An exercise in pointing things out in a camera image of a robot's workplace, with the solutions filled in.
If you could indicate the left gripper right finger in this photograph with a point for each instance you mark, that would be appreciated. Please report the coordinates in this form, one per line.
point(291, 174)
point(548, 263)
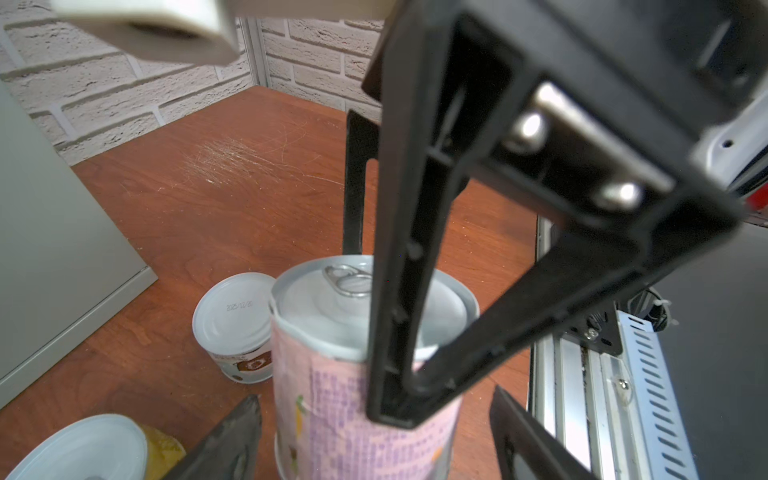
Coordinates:
point(524, 448)

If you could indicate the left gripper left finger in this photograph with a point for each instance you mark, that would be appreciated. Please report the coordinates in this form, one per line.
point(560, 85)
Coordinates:
point(229, 451)

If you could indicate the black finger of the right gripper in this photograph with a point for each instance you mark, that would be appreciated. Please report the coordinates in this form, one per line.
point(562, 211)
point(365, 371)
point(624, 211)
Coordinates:
point(489, 243)
point(362, 142)

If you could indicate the yellow can with pull tab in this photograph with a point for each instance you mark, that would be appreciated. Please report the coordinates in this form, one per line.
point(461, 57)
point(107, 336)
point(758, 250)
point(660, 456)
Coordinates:
point(106, 446)

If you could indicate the white can with pull tab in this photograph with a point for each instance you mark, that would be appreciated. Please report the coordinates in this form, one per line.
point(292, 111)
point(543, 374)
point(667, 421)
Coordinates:
point(320, 317)

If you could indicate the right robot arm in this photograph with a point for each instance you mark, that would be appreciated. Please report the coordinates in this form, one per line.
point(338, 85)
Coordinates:
point(735, 150)

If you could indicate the grey metal cabinet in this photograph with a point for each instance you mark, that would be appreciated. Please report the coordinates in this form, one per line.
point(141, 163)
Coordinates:
point(66, 269)

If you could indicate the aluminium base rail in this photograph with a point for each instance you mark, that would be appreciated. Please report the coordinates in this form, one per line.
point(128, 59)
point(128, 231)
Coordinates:
point(603, 390)

